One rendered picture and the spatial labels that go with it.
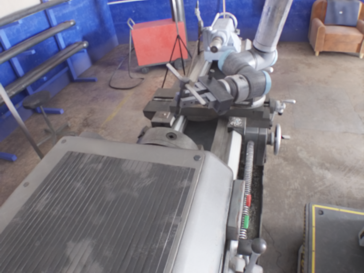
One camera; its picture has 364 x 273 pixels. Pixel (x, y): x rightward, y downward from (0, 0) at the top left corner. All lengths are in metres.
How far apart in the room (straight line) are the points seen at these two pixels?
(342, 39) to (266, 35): 3.94
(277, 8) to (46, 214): 0.85
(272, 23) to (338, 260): 1.29
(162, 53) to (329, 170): 3.04
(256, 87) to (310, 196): 1.54
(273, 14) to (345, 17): 4.18
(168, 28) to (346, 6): 3.06
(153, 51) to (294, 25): 2.89
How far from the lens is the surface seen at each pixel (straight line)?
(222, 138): 1.34
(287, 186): 2.24
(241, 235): 1.10
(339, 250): 1.66
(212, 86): 0.75
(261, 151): 1.54
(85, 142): 0.67
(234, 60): 0.90
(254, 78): 0.83
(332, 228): 1.72
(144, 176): 0.51
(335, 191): 2.33
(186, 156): 0.54
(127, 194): 0.49
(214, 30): 2.03
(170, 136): 0.81
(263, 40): 0.93
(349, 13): 5.03
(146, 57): 4.19
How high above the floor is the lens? 1.71
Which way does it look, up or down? 38 degrees down
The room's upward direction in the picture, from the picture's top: 9 degrees counter-clockwise
